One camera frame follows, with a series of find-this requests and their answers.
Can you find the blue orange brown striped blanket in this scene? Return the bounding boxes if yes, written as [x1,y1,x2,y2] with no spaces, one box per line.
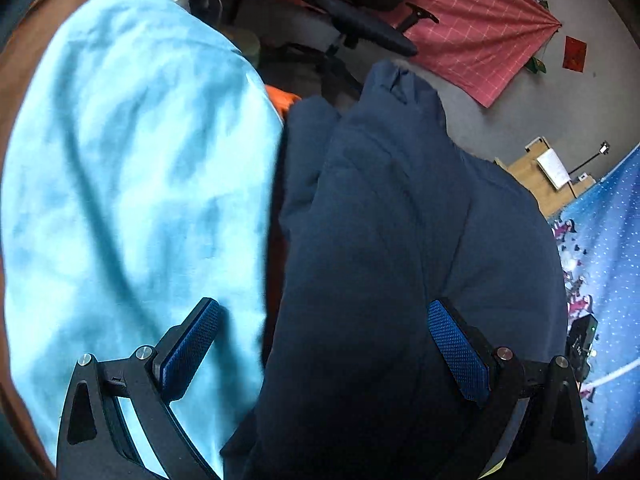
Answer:
[0,0,303,480]

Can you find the black office chair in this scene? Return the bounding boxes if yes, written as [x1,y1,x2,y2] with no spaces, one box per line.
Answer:
[260,0,441,103]

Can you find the pink grid wall cloth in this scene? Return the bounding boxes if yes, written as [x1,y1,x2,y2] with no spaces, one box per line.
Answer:
[250,0,563,109]

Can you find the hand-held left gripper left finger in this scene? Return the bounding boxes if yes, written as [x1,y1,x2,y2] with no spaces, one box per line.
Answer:
[56,297,223,480]

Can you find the black camera stick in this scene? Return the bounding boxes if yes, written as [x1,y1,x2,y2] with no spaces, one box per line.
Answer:
[570,141,612,177]

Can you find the blue printed bed sheet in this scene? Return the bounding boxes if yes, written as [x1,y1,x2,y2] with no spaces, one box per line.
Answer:
[547,144,640,472]

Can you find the red paper wall decoration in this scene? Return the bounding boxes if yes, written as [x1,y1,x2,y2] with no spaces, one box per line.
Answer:
[562,36,588,72]

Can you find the black electronic device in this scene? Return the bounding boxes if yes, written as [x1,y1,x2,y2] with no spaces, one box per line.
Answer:
[567,316,599,384]

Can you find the navy puffer jacket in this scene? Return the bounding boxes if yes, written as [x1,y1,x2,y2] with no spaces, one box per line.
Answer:
[220,59,598,480]

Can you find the white cable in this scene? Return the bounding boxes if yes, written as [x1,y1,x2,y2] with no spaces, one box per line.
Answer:
[580,359,637,392]

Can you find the white notebook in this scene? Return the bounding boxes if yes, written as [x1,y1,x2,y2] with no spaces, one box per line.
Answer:
[536,148,571,190]

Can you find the small wooden table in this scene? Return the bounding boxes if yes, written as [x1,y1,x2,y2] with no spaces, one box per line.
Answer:
[495,136,598,219]

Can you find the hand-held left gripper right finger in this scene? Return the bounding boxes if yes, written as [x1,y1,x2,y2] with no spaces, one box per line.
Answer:
[427,299,591,480]

